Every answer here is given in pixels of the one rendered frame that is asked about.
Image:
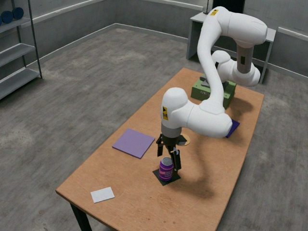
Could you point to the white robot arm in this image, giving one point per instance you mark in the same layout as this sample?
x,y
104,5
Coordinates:
x,y
209,118

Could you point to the purple flat rectangular slab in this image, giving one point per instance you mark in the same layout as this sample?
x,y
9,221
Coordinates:
x,y
235,124

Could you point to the black square slate coaster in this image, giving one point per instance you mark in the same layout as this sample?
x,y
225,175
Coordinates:
x,y
156,172

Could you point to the white flat rectangular card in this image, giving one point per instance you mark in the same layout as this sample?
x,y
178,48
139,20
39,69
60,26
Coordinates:
x,y
102,195

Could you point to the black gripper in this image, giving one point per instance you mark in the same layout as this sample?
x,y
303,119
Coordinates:
x,y
170,144

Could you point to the purple flat square pad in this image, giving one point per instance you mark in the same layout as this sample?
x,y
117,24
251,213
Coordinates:
x,y
133,143

